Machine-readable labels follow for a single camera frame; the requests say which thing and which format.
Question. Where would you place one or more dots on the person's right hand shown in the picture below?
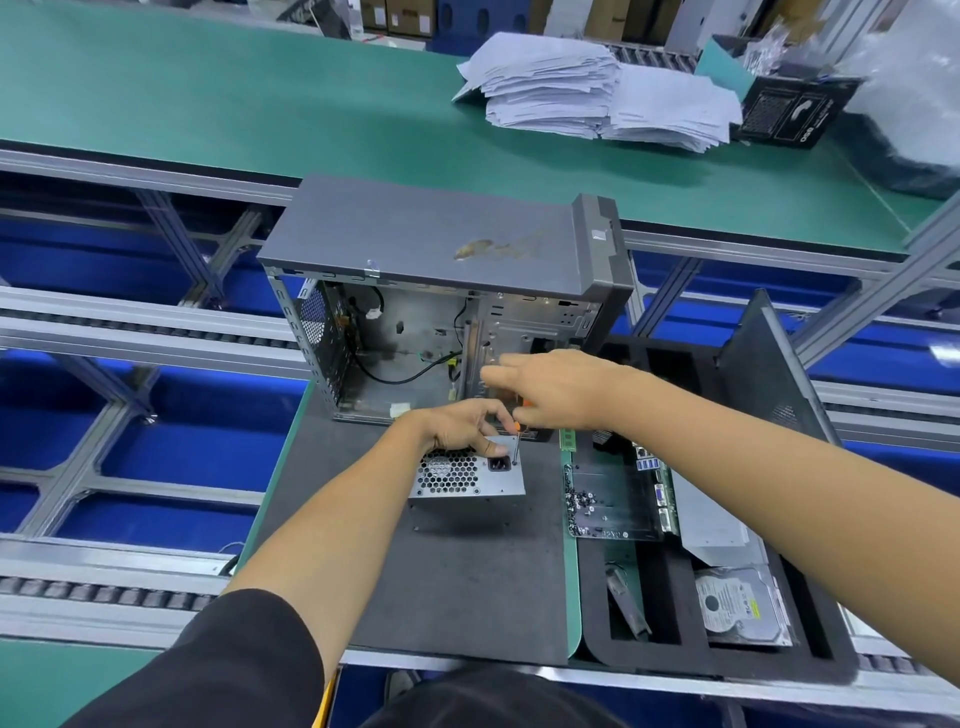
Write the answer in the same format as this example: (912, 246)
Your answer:
(555, 387)

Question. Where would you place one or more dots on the person's black shirt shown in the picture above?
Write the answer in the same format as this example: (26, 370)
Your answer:
(210, 668)

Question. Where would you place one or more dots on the person's black trousers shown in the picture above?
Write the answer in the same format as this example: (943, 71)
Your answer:
(495, 702)

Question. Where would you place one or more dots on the person's left shoe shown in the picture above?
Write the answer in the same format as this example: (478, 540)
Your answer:
(401, 686)

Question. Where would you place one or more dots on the clear plastic bag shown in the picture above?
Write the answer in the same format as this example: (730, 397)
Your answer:
(915, 90)

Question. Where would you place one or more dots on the person's right forearm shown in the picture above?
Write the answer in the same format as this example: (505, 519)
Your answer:
(795, 495)

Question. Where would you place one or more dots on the dark grey foam mat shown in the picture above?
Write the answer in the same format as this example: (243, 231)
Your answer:
(450, 585)

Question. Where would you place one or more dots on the clear plastic tray with screws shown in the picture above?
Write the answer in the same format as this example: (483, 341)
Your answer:
(615, 500)

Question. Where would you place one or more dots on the silver power supply unit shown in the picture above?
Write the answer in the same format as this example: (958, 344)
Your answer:
(458, 477)

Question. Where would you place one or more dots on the grey computer tower case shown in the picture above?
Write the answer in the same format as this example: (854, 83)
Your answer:
(420, 233)

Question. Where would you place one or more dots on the black foam tray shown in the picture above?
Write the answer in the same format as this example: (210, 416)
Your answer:
(675, 653)

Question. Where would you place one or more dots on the aluminium conveyor frame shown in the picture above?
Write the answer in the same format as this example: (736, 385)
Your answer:
(135, 330)

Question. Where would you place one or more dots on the silver optical drive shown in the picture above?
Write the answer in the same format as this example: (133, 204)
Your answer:
(705, 518)

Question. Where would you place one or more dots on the yellow box with green button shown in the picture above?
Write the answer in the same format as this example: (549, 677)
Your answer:
(327, 702)

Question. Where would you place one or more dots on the dark grey case side panel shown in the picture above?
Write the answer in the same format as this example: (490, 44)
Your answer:
(773, 375)

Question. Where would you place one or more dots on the stack of white papers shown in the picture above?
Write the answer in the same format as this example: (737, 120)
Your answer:
(600, 90)

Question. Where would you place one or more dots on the silver hard drive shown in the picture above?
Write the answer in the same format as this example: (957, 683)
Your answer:
(743, 608)

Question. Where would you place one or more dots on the black cardboard box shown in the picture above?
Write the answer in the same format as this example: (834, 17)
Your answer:
(798, 110)

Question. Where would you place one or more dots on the green memory stick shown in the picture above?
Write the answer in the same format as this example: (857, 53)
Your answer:
(569, 440)

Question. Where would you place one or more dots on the green motherboard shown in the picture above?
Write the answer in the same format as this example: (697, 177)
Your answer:
(668, 503)

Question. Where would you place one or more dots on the person's left hand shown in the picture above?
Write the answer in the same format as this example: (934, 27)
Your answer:
(458, 425)

